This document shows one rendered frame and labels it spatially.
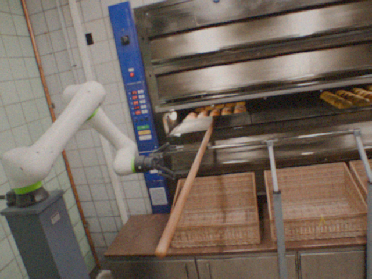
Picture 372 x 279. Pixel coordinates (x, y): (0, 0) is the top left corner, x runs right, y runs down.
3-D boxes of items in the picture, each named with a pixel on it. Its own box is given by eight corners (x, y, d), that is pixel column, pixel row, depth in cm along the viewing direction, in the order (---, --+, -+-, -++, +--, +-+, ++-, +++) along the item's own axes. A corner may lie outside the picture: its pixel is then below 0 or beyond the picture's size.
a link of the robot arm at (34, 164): (17, 171, 104) (98, 72, 129) (3, 167, 114) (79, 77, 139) (43, 190, 111) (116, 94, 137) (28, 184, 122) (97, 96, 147)
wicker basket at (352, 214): (266, 204, 215) (263, 170, 208) (346, 197, 202) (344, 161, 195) (271, 243, 169) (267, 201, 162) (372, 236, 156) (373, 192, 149)
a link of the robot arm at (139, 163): (135, 176, 156) (131, 160, 154) (142, 168, 167) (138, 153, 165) (146, 175, 155) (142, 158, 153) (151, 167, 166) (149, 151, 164)
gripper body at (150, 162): (147, 154, 162) (163, 152, 160) (150, 168, 164) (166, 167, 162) (143, 158, 155) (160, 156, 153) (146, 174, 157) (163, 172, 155)
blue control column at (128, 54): (199, 182, 429) (171, 28, 376) (210, 181, 426) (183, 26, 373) (167, 272, 247) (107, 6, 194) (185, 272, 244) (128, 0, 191)
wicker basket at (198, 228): (184, 211, 228) (178, 178, 221) (258, 205, 216) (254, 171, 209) (170, 249, 182) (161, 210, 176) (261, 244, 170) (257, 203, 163)
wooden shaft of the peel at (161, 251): (165, 260, 78) (163, 250, 77) (155, 260, 78) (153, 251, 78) (216, 120, 239) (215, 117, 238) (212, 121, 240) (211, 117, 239)
